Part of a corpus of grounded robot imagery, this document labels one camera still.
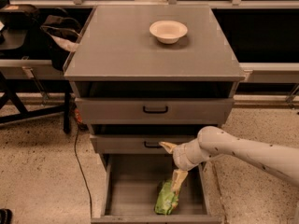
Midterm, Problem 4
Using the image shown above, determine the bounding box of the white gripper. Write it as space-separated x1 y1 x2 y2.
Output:
159 139 218 191

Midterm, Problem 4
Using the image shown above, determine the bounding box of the green rice chip bag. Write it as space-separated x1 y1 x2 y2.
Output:
154 179 179 215

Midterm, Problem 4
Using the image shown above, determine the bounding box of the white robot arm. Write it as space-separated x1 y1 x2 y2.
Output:
159 126 299 192

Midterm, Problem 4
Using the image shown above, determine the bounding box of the grey bottom drawer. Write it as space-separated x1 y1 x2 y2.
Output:
91 154 221 224

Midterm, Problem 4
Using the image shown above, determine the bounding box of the grey drawer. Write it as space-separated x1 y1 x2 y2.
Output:
76 98 235 125
91 154 221 224
90 135 194 154

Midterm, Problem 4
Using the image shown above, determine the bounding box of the grey middle drawer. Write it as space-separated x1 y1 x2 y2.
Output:
90 135 194 154

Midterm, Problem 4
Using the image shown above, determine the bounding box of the grey top drawer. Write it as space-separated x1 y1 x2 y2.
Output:
76 98 235 125

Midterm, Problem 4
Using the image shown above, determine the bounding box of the grey drawer cabinet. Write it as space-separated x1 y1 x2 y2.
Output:
63 4 246 161

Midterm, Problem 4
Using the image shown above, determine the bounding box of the white paper bowl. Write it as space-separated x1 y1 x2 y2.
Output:
149 21 188 45

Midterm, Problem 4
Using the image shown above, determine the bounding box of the black middle drawer handle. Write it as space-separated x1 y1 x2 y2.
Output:
143 141 163 148

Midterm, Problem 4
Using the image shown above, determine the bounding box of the black drawer handle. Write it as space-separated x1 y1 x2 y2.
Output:
143 141 163 148
143 106 168 114

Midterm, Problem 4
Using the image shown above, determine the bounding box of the black top drawer handle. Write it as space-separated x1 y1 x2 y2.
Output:
143 106 168 114

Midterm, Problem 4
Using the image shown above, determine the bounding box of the black power cable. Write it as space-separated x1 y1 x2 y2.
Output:
73 126 93 217

